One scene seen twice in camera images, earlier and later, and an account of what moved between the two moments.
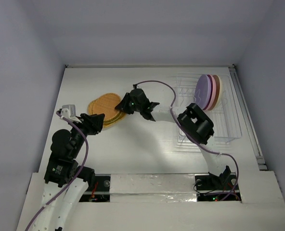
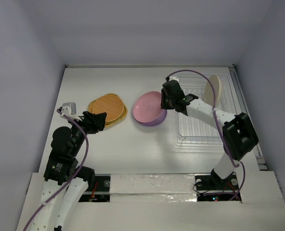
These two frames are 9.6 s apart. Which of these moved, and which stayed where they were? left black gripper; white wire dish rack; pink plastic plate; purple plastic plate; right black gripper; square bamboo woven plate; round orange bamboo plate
Moved: purple plastic plate; pink plastic plate; right black gripper
Stayed: square bamboo woven plate; round orange bamboo plate; white wire dish rack; left black gripper
